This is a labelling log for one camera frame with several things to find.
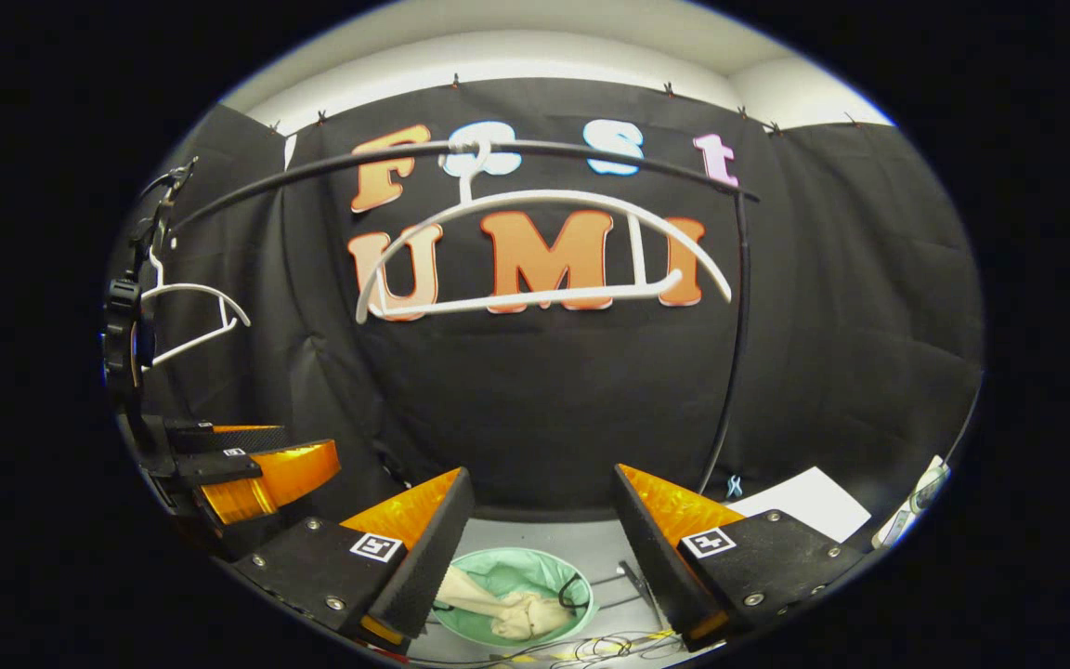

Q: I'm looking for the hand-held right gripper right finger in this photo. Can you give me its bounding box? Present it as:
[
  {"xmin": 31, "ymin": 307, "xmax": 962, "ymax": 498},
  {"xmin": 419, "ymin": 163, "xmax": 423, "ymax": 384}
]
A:
[{"xmin": 615, "ymin": 463, "xmax": 866, "ymax": 651}]

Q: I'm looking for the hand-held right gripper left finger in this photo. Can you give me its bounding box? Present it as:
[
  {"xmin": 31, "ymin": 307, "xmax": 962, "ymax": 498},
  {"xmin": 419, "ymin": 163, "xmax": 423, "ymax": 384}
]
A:
[{"xmin": 234, "ymin": 467, "xmax": 478, "ymax": 651}]

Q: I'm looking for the green laundry hamper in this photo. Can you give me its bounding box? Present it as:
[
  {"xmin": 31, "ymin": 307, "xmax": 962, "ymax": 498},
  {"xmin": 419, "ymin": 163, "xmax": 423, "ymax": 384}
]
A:
[{"xmin": 433, "ymin": 546, "xmax": 597, "ymax": 649}]

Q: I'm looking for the cream shirt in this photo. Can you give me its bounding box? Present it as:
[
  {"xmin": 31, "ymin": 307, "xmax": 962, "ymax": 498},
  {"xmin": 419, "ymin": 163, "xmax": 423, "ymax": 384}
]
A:
[{"xmin": 436, "ymin": 565, "xmax": 573, "ymax": 642}]

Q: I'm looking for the white clothes hanger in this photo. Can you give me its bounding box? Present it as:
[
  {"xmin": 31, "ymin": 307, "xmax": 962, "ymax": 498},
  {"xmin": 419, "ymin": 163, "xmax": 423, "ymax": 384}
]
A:
[
  {"xmin": 354, "ymin": 139, "xmax": 734, "ymax": 324},
  {"xmin": 140, "ymin": 246, "xmax": 253, "ymax": 368}
]

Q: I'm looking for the black clothes rack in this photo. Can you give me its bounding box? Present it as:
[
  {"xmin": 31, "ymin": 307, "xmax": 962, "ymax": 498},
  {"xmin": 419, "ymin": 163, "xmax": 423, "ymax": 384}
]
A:
[{"xmin": 168, "ymin": 139, "xmax": 761, "ymax": 493}]

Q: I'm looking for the white paper sheet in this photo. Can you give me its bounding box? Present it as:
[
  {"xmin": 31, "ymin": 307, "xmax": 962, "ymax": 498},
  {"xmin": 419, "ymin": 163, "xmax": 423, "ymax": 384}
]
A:
[{"xmin": 728, "ymin": 466, "xmax": 872, "ymax": 543}]

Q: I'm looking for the black backdrop cloth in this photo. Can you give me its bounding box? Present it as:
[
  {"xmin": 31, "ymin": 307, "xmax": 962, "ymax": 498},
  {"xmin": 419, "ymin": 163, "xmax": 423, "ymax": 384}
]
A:
[{"xmin": 112, "ymin": 77, "xmax": 986, "ymax": 558}]

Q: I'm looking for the white electronic device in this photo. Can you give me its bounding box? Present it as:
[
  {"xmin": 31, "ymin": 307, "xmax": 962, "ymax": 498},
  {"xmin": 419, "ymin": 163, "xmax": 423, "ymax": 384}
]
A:
[{"xmin": 872, "ymin": 455, "xmax": 952, "ymax": 549}]

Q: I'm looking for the tangle of floor cables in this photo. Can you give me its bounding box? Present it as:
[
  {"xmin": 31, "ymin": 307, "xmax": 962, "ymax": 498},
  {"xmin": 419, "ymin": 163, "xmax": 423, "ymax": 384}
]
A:
[{"xmin": 489, "ymin": 632, "xmax": 685, "ymax": 665}]

